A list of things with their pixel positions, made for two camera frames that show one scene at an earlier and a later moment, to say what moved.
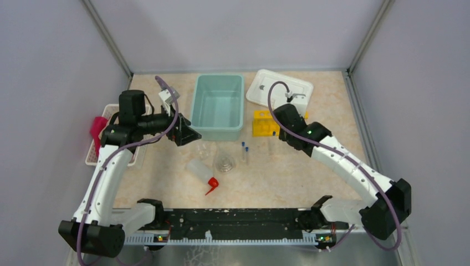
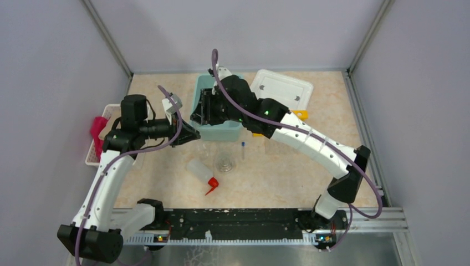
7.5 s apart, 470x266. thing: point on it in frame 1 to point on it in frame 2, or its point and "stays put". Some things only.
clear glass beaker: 225,163 stays put
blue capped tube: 243,144 stays put
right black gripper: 281,135 to 204,114
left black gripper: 184,134 stays put
